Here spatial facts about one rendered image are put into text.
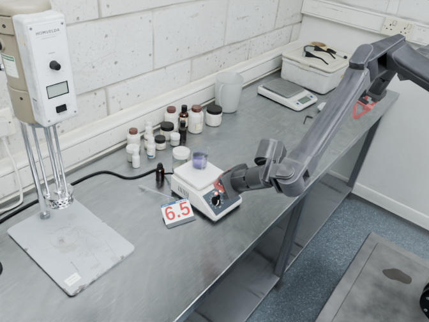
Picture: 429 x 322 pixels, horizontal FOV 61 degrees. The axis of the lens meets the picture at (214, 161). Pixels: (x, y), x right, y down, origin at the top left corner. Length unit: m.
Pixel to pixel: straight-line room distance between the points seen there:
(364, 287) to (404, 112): 1.12
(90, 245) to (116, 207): 0.16
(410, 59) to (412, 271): 1.00
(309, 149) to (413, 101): 1.49
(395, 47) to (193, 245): 0.73
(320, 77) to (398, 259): 0.94
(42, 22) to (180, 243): 0.65
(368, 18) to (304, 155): 1.46
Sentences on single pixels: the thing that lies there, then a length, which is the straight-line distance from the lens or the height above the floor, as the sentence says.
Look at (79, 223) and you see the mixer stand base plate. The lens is 1.11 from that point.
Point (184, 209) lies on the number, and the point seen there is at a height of 0.77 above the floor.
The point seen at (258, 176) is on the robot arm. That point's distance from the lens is 0.86.
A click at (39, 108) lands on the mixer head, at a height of 1.19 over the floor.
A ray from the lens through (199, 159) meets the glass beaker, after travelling 1.12.
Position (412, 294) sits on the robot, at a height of 0.36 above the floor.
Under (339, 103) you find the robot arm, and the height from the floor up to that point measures 1.16.
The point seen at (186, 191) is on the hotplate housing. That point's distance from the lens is 1.13.
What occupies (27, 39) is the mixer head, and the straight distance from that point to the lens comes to 0.70.
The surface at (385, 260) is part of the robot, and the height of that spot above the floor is 0.36.
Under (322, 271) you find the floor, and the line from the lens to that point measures 2.08.
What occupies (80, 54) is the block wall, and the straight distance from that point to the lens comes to 1.24.
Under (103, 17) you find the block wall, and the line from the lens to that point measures 1.26.
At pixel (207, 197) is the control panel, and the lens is 1.10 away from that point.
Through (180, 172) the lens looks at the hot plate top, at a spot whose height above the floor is 0.84.
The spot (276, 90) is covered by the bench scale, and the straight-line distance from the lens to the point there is 1.85.
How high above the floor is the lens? 1.54
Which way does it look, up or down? 36 degrees down
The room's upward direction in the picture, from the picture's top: 7 degrees clockwise
